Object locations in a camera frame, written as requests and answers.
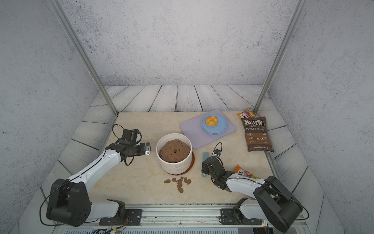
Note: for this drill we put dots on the brown Kettle chips bag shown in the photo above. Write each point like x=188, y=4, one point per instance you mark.
x=256, y=136

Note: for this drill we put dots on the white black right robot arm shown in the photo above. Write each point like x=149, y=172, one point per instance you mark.
x=266, y=199

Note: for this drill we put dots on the teal scrub brush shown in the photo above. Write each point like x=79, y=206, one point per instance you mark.
x=204, y=158

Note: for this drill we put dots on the white ceramic pot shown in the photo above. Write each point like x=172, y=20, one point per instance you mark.
x=174, y=168

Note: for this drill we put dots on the brown mud in pot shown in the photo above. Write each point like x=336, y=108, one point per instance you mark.
x=174, y=151

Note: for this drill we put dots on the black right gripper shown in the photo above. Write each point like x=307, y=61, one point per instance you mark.
x=204, y=167

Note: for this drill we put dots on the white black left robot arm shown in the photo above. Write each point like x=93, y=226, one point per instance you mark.
x=69, y=202

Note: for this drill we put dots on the lavender placemat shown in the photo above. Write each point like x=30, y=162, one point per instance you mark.
x=198, y=137

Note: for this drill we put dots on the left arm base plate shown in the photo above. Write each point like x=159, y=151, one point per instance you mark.
x=126, y=217

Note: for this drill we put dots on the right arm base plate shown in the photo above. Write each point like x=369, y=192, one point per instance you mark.
x=231, y=216

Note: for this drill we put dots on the orange pink candy bag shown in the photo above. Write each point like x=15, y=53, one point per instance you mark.
x=242, y=172

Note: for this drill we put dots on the blue plate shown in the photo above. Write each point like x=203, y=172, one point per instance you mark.
x=221, y=126

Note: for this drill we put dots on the aluminium mounting rail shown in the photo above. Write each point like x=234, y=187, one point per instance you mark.
x=176, y=219

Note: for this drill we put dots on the yellow food pieces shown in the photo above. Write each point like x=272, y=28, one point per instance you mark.
x=211, y=121

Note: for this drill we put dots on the aluminium frame post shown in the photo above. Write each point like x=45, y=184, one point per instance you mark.
x=281, y=52
x=66, y=25

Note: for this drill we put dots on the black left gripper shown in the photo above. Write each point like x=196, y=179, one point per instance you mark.
x=143, y=151

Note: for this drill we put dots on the small snack packet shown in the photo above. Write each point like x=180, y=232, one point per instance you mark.
x=247, y=114

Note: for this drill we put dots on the right aluminium frame post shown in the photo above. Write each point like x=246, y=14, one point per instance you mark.
x=281, y=52

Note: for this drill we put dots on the left aluminium frame post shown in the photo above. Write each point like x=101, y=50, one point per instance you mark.
x=66, y=25

